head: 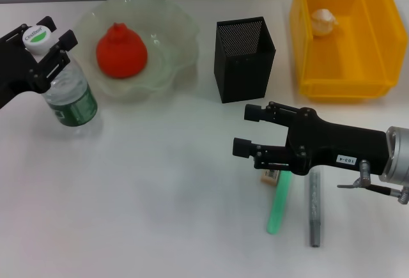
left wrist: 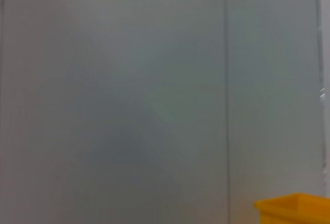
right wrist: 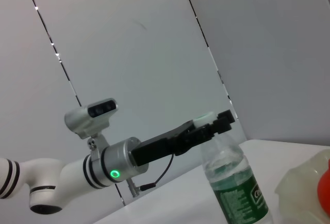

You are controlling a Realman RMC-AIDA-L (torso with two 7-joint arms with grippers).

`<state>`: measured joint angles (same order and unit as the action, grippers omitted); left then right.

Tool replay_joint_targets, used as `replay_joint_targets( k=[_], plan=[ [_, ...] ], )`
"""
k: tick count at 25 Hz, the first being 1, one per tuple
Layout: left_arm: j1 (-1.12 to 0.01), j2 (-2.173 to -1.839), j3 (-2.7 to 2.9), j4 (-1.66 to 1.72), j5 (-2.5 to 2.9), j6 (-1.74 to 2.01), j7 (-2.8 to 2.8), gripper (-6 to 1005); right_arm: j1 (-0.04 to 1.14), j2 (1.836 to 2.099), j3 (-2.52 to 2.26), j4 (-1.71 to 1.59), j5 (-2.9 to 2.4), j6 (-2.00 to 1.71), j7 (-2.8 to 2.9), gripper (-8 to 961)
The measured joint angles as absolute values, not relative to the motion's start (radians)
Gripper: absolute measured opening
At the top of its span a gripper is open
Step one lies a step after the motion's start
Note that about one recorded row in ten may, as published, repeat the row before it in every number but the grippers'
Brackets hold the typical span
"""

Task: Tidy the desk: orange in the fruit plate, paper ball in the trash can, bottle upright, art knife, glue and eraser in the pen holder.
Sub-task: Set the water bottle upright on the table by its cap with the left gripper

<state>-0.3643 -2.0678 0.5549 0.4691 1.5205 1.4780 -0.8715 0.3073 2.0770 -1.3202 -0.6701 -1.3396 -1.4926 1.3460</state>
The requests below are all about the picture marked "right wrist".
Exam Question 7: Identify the red-orange fruit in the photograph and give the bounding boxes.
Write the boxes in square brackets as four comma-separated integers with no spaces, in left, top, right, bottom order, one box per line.
[317,158,330,212]

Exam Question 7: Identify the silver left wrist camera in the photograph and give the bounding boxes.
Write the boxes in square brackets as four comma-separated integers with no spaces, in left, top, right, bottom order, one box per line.
[64,97,120,158]

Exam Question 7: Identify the clear green-label water bottle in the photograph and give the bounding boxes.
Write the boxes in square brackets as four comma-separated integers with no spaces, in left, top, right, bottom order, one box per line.
[193,111,270,224]

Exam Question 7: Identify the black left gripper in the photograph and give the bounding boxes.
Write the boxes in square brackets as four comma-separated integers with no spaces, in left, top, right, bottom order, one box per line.
[130,109,237,168]

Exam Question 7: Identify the clear glass fruit plate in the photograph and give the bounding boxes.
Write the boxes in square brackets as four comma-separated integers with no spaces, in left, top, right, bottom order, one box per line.
[274,148,330,224]

